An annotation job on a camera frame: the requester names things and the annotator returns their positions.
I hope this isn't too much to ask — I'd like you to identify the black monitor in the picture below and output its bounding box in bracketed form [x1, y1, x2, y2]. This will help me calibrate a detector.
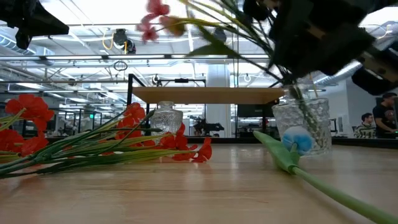
[236, 103, 274, 118]

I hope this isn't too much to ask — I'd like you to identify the black overhead camera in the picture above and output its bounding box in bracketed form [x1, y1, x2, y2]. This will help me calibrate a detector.
[111, 27, 137, 55]

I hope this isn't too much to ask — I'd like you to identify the blue artificial flower green stem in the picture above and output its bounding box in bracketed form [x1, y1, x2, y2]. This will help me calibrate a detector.
[252, 125, 398, 224]

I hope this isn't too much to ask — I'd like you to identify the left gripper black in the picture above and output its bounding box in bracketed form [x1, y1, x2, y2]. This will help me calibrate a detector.
[0, 0, 70, 50]

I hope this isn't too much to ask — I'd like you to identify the large diamond-pattern glass vase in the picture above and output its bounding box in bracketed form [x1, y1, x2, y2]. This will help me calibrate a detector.
[272, 83, 332, 156]

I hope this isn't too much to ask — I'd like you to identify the pink artificial flower bunch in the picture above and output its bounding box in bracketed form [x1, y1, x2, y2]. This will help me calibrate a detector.
[136, 0, 326, 149]

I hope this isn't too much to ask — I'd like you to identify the black background machine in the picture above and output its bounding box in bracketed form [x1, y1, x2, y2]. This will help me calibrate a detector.
[192, 115, 225, 138]

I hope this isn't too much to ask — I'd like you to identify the overhead frame beam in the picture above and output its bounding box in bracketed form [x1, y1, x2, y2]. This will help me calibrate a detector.
[0, 54, 270, 62]

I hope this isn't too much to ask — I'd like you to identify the red artificial flower bunch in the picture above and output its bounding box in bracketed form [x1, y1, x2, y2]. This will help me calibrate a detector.
[0, 94, 56, 162]
[0, 102, 213, 180]

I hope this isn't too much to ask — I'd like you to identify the silver ceiling duct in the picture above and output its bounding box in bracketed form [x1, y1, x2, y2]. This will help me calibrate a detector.
[313, 58, 363, 88]

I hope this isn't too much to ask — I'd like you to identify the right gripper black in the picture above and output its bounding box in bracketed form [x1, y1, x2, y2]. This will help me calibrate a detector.
[269, 0, 398, 96]

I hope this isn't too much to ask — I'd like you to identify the small embossed glass vase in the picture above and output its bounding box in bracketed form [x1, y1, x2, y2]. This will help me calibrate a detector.
[150, 100, 184, 138]

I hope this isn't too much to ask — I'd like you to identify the white building column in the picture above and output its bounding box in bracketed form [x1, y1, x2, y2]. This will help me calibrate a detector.
[206, 63, 233, 138]

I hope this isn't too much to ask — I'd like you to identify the wooden shelf with black frame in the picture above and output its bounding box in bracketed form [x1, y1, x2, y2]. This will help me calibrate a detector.
[126, 73, 286, 139]

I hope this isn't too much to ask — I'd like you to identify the black table edge rail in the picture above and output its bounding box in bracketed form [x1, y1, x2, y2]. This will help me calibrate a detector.
[46, 136, 398, 149]

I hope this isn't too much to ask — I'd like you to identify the person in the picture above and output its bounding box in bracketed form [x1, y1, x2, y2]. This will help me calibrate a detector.
[372, 92, 398, 139]
[353, 112, 377, 139]

